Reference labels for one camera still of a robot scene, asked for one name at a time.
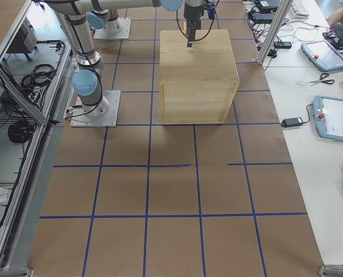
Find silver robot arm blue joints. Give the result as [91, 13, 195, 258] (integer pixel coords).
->
[44, 0, 187, 114]

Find upper teach pendant tablet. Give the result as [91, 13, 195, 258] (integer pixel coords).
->
[301, 40, 343, 72]

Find lower teach pendant tablet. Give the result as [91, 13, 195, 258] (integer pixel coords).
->
[313, 95, 343, 141]

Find aluminium frame rail left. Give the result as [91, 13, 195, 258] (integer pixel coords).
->
[0, 40, 72, 268]

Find wooden drawer cabinet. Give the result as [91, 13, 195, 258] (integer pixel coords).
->
[159, 29, 240, 125]

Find grey control box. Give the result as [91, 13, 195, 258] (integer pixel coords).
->
[6, 21, 38, 61]

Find teach pendant tablet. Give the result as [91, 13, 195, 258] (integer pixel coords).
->
[313, 95, 343, 141]
[301, 40, 343, 72]

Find black coiled cable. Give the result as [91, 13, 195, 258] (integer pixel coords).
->
[8, 120, 33, 144]

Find black power adapter top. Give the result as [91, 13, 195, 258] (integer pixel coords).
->
[273, 42, 292, 49]

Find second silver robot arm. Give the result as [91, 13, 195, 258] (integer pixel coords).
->
[87, 1, 215, 47]

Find black power adapter brick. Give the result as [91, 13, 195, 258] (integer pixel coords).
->
[281, 117, 304, 128]

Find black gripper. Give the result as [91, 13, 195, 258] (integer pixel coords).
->
[184, 0, 204, 47]

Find aluminium frame post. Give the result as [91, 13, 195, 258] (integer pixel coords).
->
[256, 0, 292, 65]

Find black handled scissors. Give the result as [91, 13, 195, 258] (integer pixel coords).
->
[308, 73, 335, 86]

